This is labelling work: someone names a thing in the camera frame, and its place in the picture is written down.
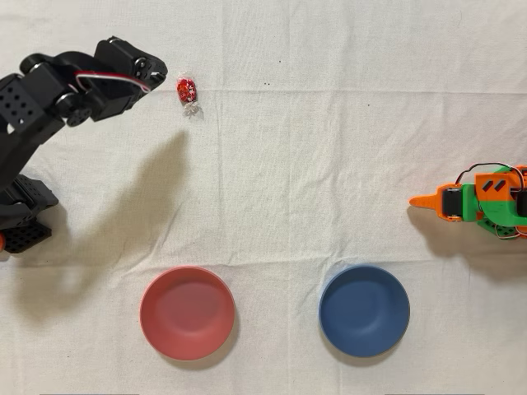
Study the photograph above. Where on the white tablecloth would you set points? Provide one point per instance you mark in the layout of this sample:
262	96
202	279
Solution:
288	164

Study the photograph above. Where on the blue bowl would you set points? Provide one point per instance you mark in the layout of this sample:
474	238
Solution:
364	310

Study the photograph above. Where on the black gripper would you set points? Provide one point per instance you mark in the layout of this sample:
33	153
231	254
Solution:
145	67

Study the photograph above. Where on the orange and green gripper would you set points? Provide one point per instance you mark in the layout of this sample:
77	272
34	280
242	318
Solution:
451	202

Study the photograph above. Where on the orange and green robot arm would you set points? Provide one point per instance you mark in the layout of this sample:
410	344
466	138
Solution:
498	205

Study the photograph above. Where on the red candy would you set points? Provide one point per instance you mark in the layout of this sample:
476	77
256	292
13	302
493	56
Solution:
185	89

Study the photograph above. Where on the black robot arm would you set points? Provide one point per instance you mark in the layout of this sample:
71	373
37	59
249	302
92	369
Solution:
20	136

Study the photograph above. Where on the red bowl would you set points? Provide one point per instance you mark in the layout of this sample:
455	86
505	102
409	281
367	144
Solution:
187	314

